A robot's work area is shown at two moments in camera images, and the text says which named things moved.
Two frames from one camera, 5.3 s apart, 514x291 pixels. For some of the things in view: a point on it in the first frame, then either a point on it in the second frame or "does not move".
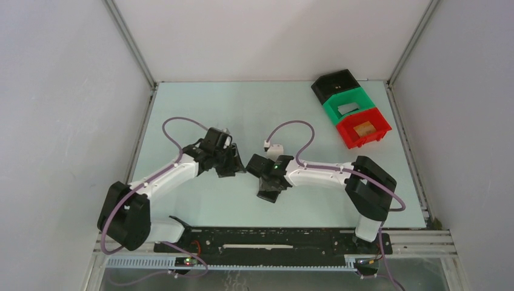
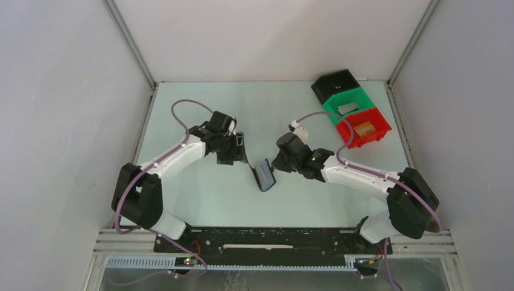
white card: [345, 108] does not move
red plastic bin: [357, 129] does not move
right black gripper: [263, 186] -> [279, 163]
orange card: [365, 129] does not move
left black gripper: [234, 162] -> [237, 153]
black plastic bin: [334, 83] does not move
